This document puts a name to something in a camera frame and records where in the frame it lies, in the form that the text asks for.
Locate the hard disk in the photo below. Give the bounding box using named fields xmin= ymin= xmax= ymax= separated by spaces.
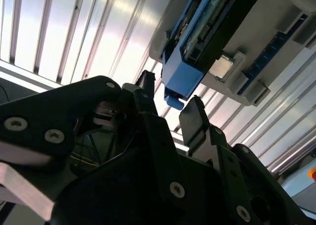
xmin=161 ymin=0 xmax=267 ymax=110

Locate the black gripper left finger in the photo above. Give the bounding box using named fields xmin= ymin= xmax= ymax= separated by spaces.
xmin=0 ymin=71 xmax=186 ymax=221

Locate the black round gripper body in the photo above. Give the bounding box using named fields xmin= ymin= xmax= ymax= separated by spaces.
xmin=49 ymin=145 xmax=239 ymax=225

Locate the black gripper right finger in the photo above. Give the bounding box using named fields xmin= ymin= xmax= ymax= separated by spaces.
xmin=179 ymin=95 xmax=311 ymax=225

